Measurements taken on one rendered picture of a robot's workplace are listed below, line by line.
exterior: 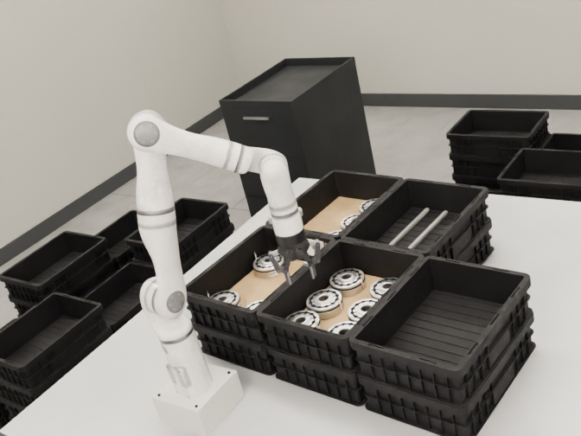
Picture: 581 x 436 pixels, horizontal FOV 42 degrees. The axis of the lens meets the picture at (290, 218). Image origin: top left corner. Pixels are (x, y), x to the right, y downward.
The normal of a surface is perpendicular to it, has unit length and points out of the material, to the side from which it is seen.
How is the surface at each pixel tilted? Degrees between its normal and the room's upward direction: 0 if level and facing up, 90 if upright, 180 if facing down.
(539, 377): 0
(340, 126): 90
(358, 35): 90
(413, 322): 0
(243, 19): 90
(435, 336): 0
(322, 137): 90
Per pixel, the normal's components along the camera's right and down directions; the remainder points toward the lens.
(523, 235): -0.22, -0.87
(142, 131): 0.08, 0.21
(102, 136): 0.80, 0.10
